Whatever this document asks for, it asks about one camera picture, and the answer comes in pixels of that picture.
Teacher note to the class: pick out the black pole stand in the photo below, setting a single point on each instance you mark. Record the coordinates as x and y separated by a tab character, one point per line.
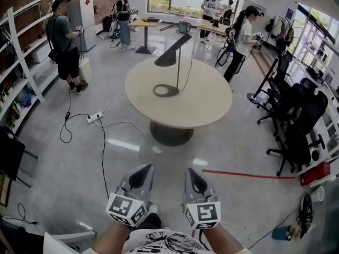
253	98

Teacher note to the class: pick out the flat black box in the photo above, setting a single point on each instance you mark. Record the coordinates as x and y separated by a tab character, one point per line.
153	19

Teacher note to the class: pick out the person's left forearm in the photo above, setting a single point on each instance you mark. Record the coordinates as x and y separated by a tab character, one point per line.
111	238

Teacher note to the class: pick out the round beige table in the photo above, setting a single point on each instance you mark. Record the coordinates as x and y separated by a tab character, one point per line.
204	102

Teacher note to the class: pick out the person's right forearm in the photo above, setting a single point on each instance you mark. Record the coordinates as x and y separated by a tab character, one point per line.
222	239

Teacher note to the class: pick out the green bucket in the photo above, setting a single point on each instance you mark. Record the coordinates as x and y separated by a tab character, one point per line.
183	27

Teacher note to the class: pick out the white panel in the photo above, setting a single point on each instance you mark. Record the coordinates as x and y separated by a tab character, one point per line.
58	245

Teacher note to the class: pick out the beige bin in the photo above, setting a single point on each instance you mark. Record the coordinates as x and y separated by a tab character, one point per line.
86	70

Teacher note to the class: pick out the black backpack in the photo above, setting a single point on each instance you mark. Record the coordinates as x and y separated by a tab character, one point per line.
307	213

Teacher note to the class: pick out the silver refrigerator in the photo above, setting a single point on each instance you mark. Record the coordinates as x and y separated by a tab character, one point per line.
84	22

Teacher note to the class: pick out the black shoulder bag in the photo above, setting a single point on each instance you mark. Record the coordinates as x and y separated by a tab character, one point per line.
53	55

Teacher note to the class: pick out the white power strip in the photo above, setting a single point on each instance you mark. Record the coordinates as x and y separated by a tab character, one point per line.
94	117

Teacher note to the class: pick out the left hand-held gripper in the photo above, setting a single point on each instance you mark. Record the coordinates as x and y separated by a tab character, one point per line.
123	208

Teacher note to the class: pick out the white plastic cup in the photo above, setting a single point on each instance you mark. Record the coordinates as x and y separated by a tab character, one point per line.
317	194

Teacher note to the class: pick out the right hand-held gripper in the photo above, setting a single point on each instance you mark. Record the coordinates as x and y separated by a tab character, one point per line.
205	213

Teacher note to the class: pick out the person's shoe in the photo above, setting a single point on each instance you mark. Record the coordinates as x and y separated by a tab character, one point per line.
154	208

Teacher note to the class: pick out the red floor tape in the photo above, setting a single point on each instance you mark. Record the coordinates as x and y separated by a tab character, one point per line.
246	174

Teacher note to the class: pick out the small square wooden table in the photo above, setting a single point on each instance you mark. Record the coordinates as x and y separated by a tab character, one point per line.
144	23

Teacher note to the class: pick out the white shelf unit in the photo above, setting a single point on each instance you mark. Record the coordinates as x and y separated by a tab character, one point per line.
39	95

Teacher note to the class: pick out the person's white printed shirt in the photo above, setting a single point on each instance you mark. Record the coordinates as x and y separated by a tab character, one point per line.
164	243

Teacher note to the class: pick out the red box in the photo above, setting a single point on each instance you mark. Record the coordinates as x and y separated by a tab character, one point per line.
315	173

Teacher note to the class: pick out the black office chair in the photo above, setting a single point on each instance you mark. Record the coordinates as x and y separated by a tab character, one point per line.
313	106
280	66
296	145

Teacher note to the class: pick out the black desk lamp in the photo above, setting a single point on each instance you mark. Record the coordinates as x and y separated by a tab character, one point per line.
167	58

